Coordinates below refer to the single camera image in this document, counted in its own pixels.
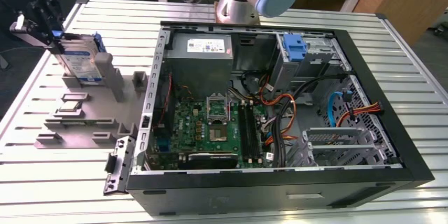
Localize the hard disk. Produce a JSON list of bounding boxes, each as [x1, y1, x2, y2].
[[52, 31, 108, 87]]

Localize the silver disk bay cage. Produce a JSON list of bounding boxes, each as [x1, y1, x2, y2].
[[288, 126, 389, 167]]

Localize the silver CPU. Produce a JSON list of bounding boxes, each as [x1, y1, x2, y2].
[[57, 100, 82, 112]]

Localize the green RAM stick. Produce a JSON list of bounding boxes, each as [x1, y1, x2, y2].
[[58, 120, 97, 126]]

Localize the grey parts rack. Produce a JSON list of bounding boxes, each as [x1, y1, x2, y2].
[[33, 52, 150, 150]]

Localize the silver power supply unit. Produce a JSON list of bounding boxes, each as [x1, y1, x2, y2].
[[164, 33, 234, 99]]

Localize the green motherboard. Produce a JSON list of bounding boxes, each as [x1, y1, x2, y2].
[[153, 98, 277, 169]]

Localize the metal socket cover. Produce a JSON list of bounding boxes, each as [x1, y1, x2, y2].
[[205, 94, 232, 125]]

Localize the blue expansion slot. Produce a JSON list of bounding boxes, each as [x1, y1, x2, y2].
[[156, 136, 173, 154]]

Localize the CPU socket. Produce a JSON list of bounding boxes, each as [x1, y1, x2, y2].
[[208, 126, 232, 143]]

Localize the black RAM slot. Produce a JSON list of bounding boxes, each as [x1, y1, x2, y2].
[[244, 100, 258, 164], [248, 100, 262, 164], [234, 100, 249, 164], [240, 100, 254, 164]]

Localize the black graphics card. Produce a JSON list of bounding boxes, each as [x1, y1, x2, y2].
[[177, 152, 241, 170]]

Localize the blue drive latch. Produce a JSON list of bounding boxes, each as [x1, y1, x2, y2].
[[284, 34, 308, 62]]

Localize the silver optical drive cage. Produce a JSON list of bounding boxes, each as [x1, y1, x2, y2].
[[270, 33, 350, 93]]

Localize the black PC case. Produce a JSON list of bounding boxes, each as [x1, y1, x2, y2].
[[124, 20, 437, 216]]

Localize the wooden cabinet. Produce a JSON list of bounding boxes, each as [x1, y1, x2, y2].
[[356, 0, 448, 48]]

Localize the red black twisted wire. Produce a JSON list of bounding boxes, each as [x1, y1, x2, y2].
[[161, 73, 173, 127]]

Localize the grey card retention bracket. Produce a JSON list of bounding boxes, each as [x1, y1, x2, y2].
[[102, 134, 137, 196]]

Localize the orange yellow wire bundle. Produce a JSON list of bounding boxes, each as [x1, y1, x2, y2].
[[258, 73, 298, 147]]

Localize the blue data wire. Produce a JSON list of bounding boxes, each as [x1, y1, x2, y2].
[[328, 89, 353, 128]]

